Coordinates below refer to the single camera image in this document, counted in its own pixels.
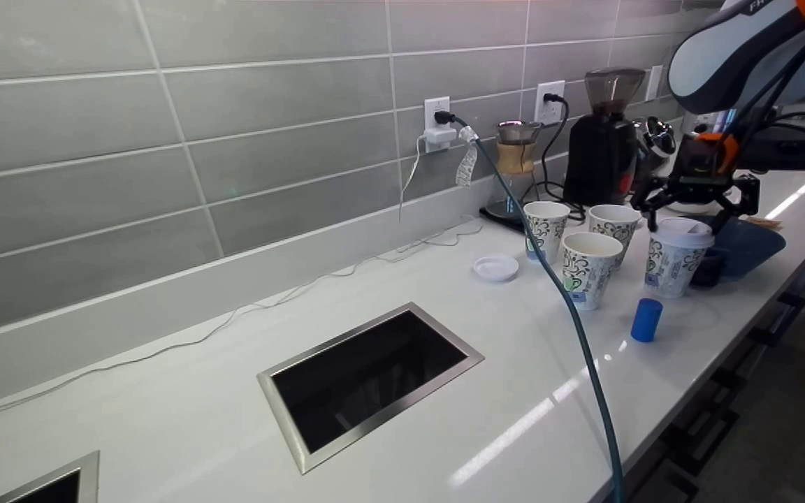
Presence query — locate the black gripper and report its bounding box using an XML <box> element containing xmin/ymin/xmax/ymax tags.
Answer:
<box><xmin>631</xmin><ymin>133</ymin><xmax>760</xmax><ymax>235</ymax></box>

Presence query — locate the lidded patterned paper cup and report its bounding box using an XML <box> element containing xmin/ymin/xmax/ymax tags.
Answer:
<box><xmin>647</xmin><ymin>215</ymin><xmax>717</xmax><ymax>296</ymax></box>

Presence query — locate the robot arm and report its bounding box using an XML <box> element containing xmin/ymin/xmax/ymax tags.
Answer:
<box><xmin>631</xmin><ymin>0</ymin><xmax>805</xmax><ymax>231</ymax></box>

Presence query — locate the patterned paper cup back right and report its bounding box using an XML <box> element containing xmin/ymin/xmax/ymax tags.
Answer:
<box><xmin>588</xmin><ymin>203</ymin><xmax>641</xmax><ymax>261</ymax></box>

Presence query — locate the patterned paper cup front left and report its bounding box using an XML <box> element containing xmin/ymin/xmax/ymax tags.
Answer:
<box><xmin>560</xmin><ymin>231</ymin><xmax>624</xmax><ymax>310</ymax></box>

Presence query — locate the patterned paper cup back middle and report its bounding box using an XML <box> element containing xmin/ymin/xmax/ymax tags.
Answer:
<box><xmin>522</xmin><ymin>201</ymin><xmax>570</xmax><ymax>261</ymax></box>

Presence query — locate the black coffee grinder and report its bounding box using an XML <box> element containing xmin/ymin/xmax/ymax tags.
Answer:
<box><xmin>564</xmin><ymin>67</ymin><xmax>647</xmax><ymax>207</ymax></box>

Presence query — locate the small blue cylinder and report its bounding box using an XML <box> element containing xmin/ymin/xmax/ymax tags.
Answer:
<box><xmin>631</xmin><ymin>298</ymin><xmax>664</xmax><ymax>342</ymax></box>

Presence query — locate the glass pour-over coffee maker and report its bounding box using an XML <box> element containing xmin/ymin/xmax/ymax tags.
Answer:
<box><xmin>485</xmin><ymin>119</ymin><xmax>536</xmax><ymax>231</ymax></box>

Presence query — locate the white plastic lid on counter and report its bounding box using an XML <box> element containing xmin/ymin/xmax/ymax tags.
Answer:
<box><xmin>472</xmin><ymin>254</ymin><xmax>521</xmax><ymax>282</ymax></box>

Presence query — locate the near countertop square opening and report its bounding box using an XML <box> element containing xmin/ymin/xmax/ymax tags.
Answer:
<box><xmin>257</xmin><ymin>302</ymin><xmax>485</xmax><ymax>475</ymax></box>

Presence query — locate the right wall outlet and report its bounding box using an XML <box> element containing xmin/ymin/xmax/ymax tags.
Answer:
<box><xmin>534</xmin><ymin>80</ymin><xmax>564</xmax><ymax>124</ymax></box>

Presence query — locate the wall outlet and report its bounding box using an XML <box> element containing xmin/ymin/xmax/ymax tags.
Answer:
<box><xmin>534</xmin><ymin>80</ymin><xmax>564</xmax><ymax>124</ymax></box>
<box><xmin>423</xmin><ymin>95</ymin><xmax>455</xmax><ymax>154</ymax></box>

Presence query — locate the black grinder power cord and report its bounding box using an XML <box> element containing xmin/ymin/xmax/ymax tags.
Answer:
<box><xmin>527</xmin><ymin>90</ymin><xmax>574</xmax><ymax>203</ymax></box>

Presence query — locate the long dark cable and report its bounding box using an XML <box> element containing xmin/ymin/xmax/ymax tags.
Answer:
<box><xmin>434</xmin><ymin>108</ymin><xmax>629</xmax><ymax>503</ymax></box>

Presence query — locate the left wall outlet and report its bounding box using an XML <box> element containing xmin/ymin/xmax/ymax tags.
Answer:
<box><xmin>423</xmin><ymin>95</ymin><xmax>455</xmax><ymax>154</ymax></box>

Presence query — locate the thin white cable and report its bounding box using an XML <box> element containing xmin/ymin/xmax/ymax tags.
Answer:
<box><xmin>0</xmin><ymin>218</ymin><xmax>482</xmax><ymax>423</ymax></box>

